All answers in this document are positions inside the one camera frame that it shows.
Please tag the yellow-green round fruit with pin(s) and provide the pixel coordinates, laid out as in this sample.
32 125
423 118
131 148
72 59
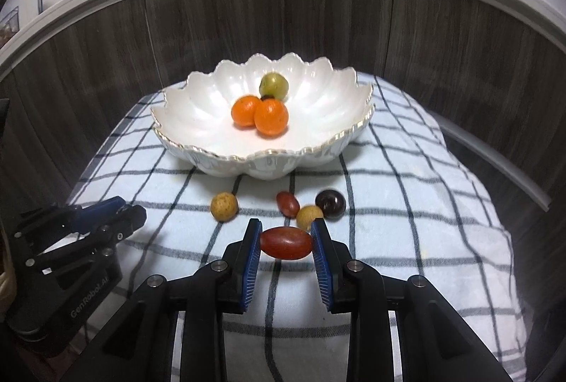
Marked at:
274 84

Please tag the red jujube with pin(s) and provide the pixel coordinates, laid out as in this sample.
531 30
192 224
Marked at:
285 243

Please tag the white checked cloth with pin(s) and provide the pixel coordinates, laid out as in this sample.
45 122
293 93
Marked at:
398 196

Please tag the mandarin orange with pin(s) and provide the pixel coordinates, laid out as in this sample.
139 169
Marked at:
244 112
271 118

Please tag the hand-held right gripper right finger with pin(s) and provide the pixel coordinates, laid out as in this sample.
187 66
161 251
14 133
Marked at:
322 267

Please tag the grey metal bar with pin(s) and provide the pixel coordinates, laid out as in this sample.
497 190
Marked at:
495 156

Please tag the dark purple plum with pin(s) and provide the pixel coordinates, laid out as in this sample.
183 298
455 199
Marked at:
330 203

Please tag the small red-brown jujube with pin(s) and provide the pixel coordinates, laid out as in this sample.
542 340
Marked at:
287 203

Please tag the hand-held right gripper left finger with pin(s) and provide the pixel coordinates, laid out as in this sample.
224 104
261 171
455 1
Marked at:
252 267

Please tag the white scalloped bowl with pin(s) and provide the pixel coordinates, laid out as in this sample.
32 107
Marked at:
199 116

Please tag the tan longan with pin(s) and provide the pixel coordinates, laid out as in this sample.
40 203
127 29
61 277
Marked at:
308 216
224 207

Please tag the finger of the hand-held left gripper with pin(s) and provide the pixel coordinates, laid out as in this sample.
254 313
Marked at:
130 218
101 207

